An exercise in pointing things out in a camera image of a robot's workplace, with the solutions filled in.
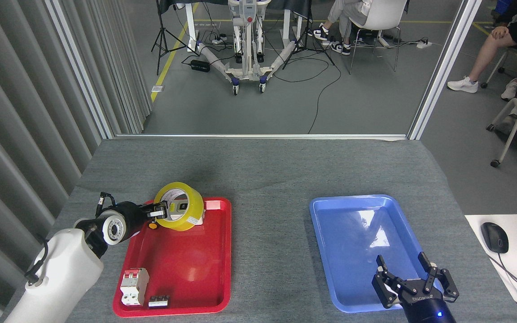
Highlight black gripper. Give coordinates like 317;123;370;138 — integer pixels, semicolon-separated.
116;201;170;236
372;252;460;323

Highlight yellow tape roll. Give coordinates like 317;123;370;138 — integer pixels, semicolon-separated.
153;182;205;232

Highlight red plastic tray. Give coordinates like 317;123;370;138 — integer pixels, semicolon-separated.
112;196;232;318

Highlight blue plastic tray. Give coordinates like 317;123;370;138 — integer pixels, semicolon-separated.
309;194;444;314

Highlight white circuit breaker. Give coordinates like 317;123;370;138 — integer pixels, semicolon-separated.
120;268;149;307

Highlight black computer mouse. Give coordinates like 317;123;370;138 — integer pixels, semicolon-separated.
481;222;509;254

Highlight white stand on wheels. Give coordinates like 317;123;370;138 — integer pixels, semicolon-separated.
196;0;298;96

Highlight black tripod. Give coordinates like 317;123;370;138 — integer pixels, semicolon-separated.
151;0;196;76
282;9;336;70

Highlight person in dark shorts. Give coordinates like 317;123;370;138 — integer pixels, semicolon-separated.
447;0;517;101

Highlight person in white chair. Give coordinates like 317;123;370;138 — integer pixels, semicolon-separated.
308;0;373;56

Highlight white shell chair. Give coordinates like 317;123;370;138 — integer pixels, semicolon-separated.
342;0;408;75

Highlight grey push button switch box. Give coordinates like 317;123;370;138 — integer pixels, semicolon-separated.
165;197;206;226

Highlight silver frame crossbar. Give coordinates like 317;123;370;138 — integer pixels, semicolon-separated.
115;133;409;140

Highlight silver frame post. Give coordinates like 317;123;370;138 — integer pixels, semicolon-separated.
407;0;483;140
45;0;115;140

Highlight white frame chair on wheels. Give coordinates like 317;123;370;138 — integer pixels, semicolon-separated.
486;83;517;169

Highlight long black floor cable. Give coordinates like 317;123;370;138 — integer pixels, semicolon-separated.
272;45;342;134

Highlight grey frame chair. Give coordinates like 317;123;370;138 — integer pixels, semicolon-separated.
481;47;517;89

